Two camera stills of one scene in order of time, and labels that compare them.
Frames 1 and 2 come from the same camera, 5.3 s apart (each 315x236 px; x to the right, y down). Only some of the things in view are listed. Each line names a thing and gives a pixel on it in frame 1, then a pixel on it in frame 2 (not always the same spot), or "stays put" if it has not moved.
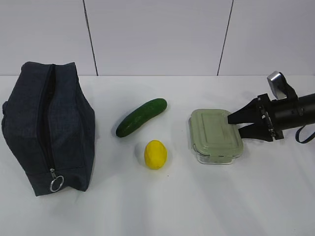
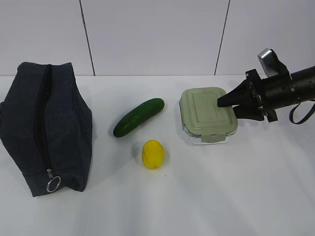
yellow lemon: [155, 154] stays put
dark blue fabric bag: [49, 127] stays put
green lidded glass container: [213, 139] → [204, 122]
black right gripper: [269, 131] → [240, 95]
